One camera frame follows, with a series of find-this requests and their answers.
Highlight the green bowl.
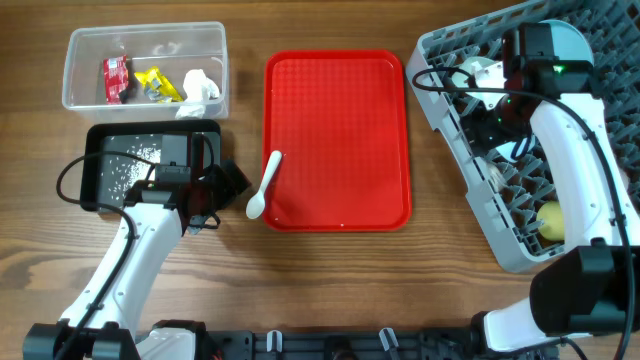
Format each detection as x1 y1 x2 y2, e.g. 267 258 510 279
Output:
450 56 495 88

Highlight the grey dishwasher rack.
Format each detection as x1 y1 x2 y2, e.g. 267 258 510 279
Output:
406 0 639 273

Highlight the clear plastic waste bin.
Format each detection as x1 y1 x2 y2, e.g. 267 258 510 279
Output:
61 21 230 123

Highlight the black rectangular tray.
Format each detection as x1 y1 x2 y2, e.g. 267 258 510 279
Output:
80 120 221 212

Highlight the white plastic fork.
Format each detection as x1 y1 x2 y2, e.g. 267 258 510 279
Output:
485 162 507 193

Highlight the red serving tray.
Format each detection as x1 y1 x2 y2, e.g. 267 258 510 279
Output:
262 50 412 232

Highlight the white plastic spoon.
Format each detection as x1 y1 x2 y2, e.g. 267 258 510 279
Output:
246 150 283 220

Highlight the white tissue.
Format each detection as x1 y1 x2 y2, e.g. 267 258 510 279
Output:
175 69 220 120

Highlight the red snack wrapper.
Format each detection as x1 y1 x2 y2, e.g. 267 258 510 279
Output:
103 55 129 105

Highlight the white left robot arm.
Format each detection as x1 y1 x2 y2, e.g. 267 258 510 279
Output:
22 160 250 359

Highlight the light blue bowl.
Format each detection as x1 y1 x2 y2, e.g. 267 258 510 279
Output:
495 137 535 163

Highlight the yellow snack wrapper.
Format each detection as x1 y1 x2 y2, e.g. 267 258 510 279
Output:
134 66 183 103

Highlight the light blue plate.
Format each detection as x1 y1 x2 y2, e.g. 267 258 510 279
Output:
543 19 595 65

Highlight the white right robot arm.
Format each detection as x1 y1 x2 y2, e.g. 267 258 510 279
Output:
463 57 639 354

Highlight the yellow plastic cup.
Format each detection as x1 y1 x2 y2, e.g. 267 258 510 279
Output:
536 201 565 241

